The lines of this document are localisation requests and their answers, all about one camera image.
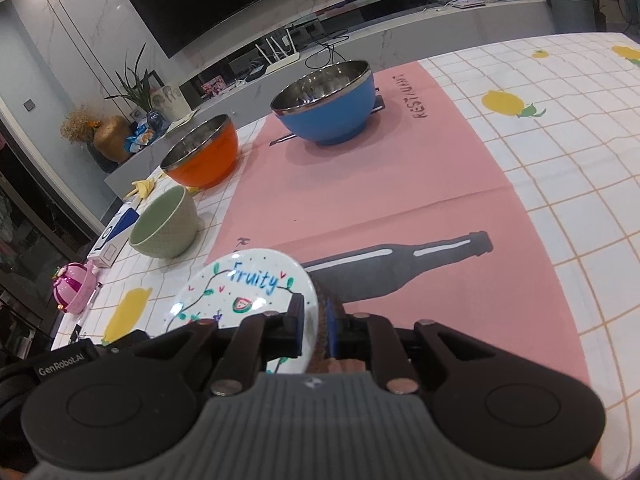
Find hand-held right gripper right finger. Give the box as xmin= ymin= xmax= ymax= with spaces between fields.
xmin=327 ymin=300 xmax=488 ymax=396

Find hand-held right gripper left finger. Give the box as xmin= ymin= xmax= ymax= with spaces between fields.
xmin=132 ymin=292 xmax=306 ymax=396

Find white painted fruit plate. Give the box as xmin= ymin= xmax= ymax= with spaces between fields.
xmin=165 ymin=248 xmax=319 ymax=376

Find green ceramic bowl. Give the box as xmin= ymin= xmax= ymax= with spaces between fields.
xmin=129 ymin=186 xmax=200 ymax=259

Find orange steel bowl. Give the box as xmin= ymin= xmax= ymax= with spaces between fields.
xmin=160 ymin=114 xmax=239 ymax=190

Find blue steel bowl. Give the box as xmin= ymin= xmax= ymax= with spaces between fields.
xmin=270 ymin=60 xmax=377 ymax=147

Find pink round toy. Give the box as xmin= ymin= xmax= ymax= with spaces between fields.
xmin=51 ymin=262 xmax=98 ymax=315

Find white and blue box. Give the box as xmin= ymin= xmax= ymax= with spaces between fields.
xmin=87 ymin=203 xmax=141 ymax=268

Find pink bottle print placemat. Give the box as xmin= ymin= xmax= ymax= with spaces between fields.
xmin=204 ymin=59 xmax=592 ymax=386

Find yellow banana peel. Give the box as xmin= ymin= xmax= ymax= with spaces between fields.
xmin=125 ymin=178 xmax=157 ymax=200

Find dark vase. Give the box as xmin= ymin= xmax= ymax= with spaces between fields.
xmin=87 ymin=140 xmax=118 ymax=173

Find golden vase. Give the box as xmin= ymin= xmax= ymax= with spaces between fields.
xmin=94 ymin=115 xmax=133 ymax=163

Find dried yellow flowers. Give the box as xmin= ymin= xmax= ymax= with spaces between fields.
xmin=60 ymin=106 xmax=98 ymax=143

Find blue snack packets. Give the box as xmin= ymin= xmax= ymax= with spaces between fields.
xmin=125 ymin=125 xmax=158 ymax=153

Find white printed paper bag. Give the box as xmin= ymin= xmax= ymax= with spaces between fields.
xmin=150 ymin=85 xmax=192 ymax=122

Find white router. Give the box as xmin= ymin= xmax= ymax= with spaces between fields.
xmin=255 ymin=29 xmax=301 ymax=72

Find green long-leaf plant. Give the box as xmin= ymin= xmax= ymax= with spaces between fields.
xmin=104 ymin=42 xmax=161 ymax=113

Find grey-green trash can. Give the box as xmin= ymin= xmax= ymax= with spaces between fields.
xmin=547 ymin=0 xmax=598 ymax=35

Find black cable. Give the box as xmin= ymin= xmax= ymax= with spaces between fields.
xmin=305 ymin=30 xmax=351 ymax=68

